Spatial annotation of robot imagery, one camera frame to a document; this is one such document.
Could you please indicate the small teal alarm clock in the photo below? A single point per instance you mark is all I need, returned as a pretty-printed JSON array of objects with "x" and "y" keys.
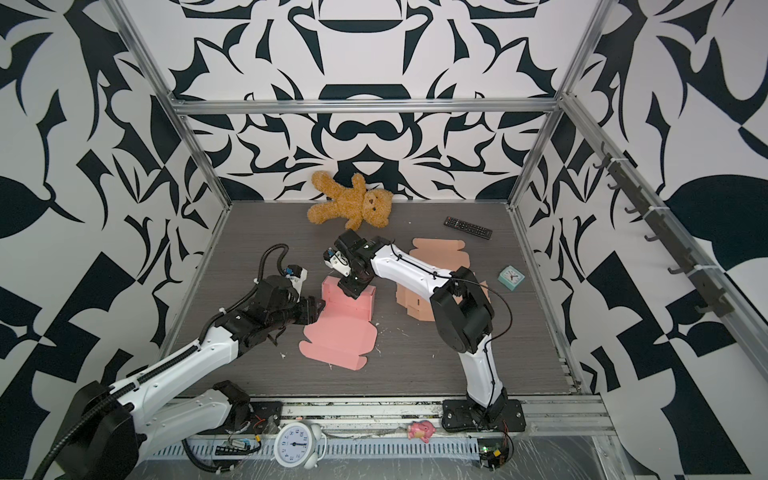
[{"x": 511, "y": 278}]

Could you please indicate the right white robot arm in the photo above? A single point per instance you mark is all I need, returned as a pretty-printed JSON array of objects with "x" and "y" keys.
[{"x": 462, "y": 312}]

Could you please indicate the small pink toy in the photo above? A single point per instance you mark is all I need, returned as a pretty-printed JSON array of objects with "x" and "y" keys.
[{"x": 421, "y": 430}]

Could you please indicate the brown teddy bear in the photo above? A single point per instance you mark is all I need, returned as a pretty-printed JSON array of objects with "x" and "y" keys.
[{"x": 356, "y": 204}]

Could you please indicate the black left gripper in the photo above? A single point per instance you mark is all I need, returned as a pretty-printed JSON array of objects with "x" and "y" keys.
[{"x": 309, "y": 312}]

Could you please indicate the white slotted cable duct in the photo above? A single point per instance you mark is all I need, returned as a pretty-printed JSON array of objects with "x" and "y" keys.
[{"x": 460, "y": 448}]

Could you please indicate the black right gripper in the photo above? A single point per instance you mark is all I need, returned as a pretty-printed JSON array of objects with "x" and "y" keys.
[{"x": 349, "y": 288}]

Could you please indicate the black remote control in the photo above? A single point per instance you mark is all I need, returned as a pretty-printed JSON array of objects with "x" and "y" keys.
[{"x": 468, "y": 228}]

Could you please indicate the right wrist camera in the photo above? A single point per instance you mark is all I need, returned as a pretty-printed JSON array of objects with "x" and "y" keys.
[{"x": 337, "y": 261}]

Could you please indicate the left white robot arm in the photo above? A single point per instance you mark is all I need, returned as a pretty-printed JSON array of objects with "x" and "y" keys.
[{"x": 109, "y": 430}]

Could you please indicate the white round alarm clock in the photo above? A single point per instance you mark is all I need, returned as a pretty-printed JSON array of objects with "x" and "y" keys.
[{"x": 300, "y": 444}]

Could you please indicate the green circuit board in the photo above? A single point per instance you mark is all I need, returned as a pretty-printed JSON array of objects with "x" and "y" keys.
[{"x": 493, "y": 455}]

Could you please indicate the grey wall hook rail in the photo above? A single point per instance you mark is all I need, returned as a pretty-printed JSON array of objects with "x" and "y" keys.
[{"x": 709, "y": 280}]

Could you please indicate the pink cardboard box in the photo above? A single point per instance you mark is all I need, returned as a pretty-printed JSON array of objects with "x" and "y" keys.
[{"x": 344, "y": 332}]

